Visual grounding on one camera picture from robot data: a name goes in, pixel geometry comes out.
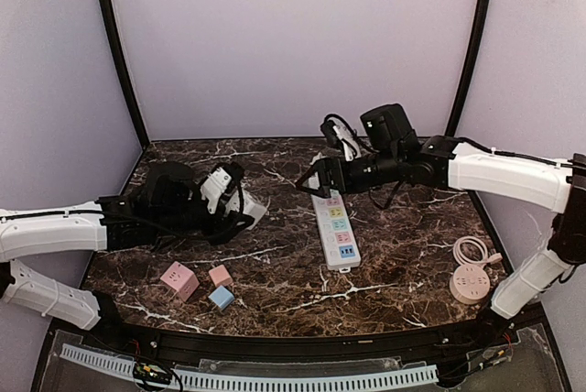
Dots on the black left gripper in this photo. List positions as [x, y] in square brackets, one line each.
[222, 225]

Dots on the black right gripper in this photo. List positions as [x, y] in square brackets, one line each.
[330, 175]

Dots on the white cube socket adapter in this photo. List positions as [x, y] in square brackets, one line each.
[253, 207]

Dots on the white multicolour power strip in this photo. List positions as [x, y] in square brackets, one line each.
[338, 242]

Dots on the small pink charger plug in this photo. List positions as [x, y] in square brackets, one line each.
[220, 276]

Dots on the small blue charger plug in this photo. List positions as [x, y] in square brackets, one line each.
[221, 297]

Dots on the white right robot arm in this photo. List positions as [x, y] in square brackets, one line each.
[394, 154]

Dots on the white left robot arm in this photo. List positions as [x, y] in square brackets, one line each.
[73, 228]

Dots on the pink cube socket adapter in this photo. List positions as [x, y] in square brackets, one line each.
[181, 279]

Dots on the round pink socket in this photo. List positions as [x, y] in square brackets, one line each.
[469, 284]

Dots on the small circuit board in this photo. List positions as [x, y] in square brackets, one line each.
[151, 374]

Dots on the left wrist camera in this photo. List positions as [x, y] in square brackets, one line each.
[219, 186]

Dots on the white slotted cable duct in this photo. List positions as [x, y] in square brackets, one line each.
[215, 375]

